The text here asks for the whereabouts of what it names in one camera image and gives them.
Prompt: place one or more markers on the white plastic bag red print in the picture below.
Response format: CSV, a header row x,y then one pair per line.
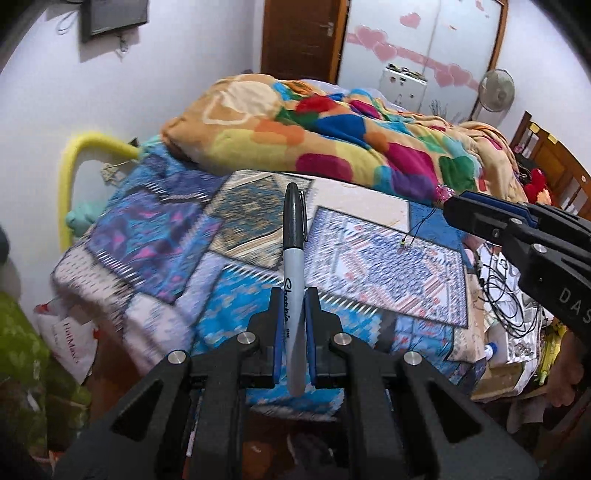
x,y
69,337

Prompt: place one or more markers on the white appliance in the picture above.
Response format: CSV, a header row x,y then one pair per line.
x,y
401,87

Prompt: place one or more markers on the white wardrobe with pink hearts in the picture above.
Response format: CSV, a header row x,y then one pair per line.
x,y
443,37

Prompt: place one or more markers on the standing electric fan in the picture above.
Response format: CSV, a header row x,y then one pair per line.
x,y
496,90

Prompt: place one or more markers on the white plastic bottle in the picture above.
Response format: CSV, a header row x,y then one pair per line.
x,y
491,353

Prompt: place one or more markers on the red plush toy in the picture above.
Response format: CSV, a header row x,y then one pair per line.
x,y
538,184

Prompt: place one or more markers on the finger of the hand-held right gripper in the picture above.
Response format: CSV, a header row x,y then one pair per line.
x,y
475,217
503,205

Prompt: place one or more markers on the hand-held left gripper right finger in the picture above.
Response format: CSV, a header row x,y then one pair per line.
x,y
310,330

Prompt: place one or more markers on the colourful patterned fleece blanket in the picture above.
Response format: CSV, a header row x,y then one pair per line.
x,y
323,134

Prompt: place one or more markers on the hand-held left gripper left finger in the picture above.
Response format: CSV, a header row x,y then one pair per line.
x,y
277,330

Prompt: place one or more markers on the wall-mounted black television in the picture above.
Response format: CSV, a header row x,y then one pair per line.
x,y
117,16

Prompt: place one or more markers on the brown wooden door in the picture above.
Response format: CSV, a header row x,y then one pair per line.
x,y
300,37

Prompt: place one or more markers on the green patterned cloth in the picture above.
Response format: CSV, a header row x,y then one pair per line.
x,y
27,369

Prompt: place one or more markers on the yellow foam tube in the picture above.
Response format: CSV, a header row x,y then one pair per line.
x,y
74,157

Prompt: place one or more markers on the blue patchwork bedsheet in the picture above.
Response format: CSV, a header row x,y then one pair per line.
x,y
175,258

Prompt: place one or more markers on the wooden headboard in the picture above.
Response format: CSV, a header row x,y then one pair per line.
x,y
554,161

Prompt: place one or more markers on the yellow packet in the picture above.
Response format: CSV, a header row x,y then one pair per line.
x,y
554,355

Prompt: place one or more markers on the grey marker with black cap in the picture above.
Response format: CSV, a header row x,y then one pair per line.
x,y
293,258

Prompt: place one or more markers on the teal soft toy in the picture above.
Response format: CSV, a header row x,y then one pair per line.
x,y
81,217

